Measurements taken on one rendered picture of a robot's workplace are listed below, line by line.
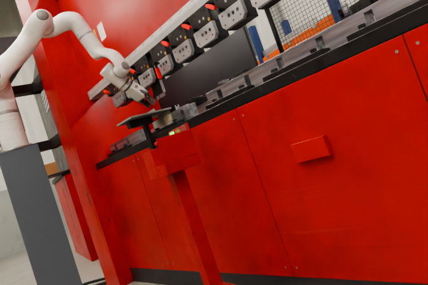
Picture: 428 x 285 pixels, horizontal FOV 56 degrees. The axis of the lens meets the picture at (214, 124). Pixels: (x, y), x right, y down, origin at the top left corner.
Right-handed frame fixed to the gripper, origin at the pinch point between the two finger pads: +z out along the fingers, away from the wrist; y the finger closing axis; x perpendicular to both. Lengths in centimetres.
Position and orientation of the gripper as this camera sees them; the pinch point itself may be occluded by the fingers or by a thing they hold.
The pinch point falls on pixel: (149, 102)
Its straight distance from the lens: 230.9
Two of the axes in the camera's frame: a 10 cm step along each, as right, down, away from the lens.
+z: 7.2, 5.8, 3.7
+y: -5.9, 2.5, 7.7
